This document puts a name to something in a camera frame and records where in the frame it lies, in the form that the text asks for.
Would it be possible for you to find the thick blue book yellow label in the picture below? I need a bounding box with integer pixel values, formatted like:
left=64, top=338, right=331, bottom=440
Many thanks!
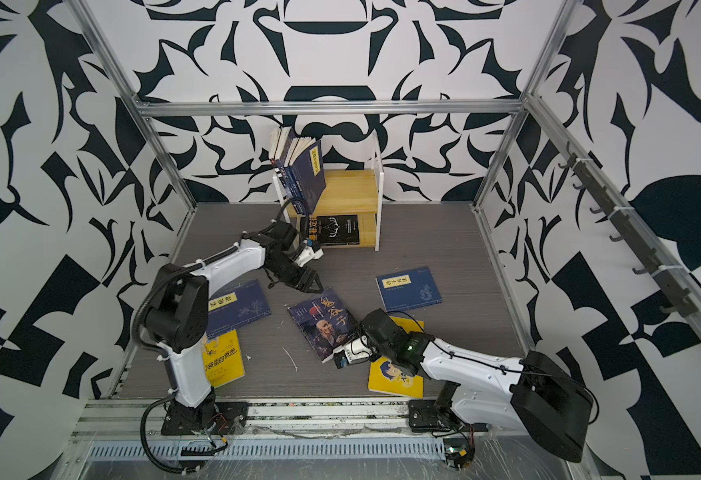
left=288, top=137, right=316, bottom=215

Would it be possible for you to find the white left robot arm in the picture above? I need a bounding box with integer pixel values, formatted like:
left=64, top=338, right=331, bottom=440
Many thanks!
left=130, top=220, right=324, bottom=410

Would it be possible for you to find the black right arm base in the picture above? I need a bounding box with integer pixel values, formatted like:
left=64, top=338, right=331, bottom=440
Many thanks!
left=407, top=382, right=471, bottom=434

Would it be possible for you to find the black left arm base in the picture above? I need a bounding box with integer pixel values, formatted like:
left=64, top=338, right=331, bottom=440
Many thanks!
left=160, top=399, right=250, bottom=436

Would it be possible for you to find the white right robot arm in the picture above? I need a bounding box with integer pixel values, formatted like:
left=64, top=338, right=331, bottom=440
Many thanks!
left=336, top=309, right=599, bottom=463

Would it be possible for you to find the black book yellow title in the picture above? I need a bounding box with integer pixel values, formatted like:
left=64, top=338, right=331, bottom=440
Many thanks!
left=310, top=215, right=360, bottom=246

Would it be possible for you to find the wooden white-framed bookshelf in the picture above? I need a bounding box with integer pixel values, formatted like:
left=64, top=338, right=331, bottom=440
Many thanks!
left=272, top=132, right=384, bottom=251

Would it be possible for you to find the black standing book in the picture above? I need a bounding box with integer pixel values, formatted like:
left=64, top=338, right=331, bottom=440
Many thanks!
left=268, top=127, right=290, bottom=175

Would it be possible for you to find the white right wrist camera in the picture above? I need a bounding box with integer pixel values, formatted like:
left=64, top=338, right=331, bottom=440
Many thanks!
left=332, top=336, right=374, bottom=369

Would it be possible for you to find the white cable tie scrap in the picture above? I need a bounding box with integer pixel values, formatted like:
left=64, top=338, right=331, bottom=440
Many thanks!
left=282, top=347, right=298, bottom=372

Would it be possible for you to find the grey wall hook rail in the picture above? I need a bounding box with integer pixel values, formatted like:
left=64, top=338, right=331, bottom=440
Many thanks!
left=559, top=141, right=699, bottom=318

